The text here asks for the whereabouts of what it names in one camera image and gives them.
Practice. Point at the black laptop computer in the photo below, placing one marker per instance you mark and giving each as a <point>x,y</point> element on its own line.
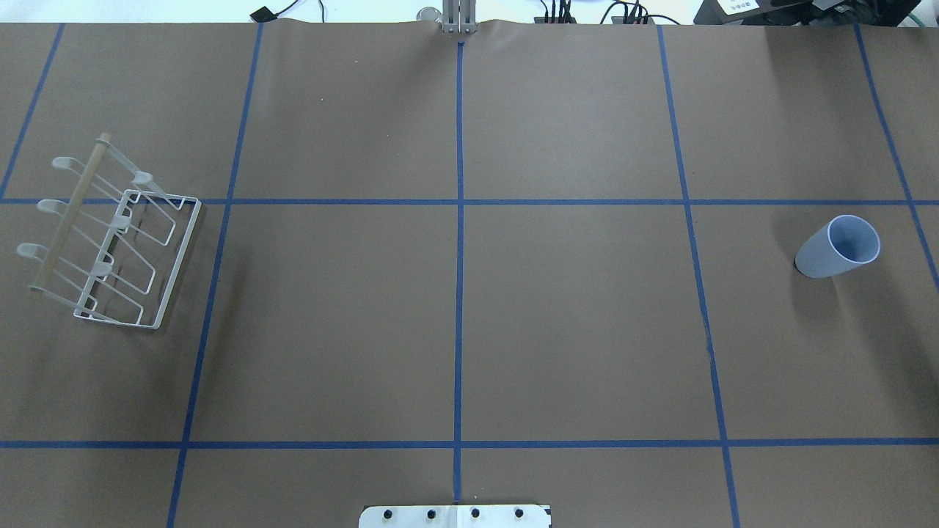
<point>803,13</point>

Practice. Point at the light blue plastic cup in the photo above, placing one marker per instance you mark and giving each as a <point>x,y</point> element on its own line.
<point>846,242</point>

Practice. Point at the small black device on table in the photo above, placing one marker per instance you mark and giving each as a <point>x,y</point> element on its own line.
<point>263,15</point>

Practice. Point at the white wire cup holder rack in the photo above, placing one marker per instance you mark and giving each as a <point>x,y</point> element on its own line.
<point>120,242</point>

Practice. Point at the brown paper table cover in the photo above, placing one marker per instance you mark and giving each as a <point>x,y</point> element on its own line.
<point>536,264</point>

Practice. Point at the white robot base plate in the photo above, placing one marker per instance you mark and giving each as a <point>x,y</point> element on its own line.
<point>498,515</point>

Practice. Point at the aluminium camera mast post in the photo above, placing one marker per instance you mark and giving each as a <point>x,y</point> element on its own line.
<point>459,16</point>

